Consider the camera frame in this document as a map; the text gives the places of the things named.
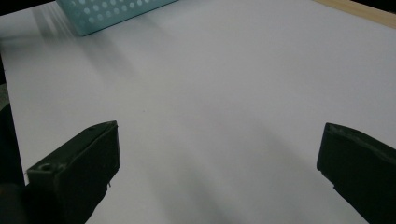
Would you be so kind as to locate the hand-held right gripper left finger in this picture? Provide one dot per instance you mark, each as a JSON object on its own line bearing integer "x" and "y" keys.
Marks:
{"x": 81, "y": 161}

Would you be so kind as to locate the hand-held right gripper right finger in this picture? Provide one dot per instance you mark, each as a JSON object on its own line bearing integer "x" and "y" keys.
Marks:
{"x": 361, "y": 168}

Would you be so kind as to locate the light blue plastic basket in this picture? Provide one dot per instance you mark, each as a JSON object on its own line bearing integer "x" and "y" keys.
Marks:
{"x": 106, "y": 14}

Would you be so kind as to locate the wooden table edge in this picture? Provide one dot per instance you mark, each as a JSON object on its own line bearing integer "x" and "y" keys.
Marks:
{"x": 367, "y": 12}

